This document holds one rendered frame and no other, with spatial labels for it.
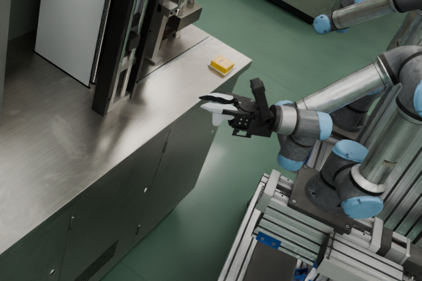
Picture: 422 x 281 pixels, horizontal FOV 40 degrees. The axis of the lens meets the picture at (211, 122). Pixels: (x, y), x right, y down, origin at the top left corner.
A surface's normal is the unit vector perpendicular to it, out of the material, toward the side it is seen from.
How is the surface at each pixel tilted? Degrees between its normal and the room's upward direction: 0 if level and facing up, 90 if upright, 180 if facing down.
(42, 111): 0
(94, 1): 90
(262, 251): 0
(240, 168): 0
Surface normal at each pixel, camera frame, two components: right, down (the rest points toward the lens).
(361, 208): 0.07, 0.75
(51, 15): -0.51, 0.43
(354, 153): 0.26, -0.82
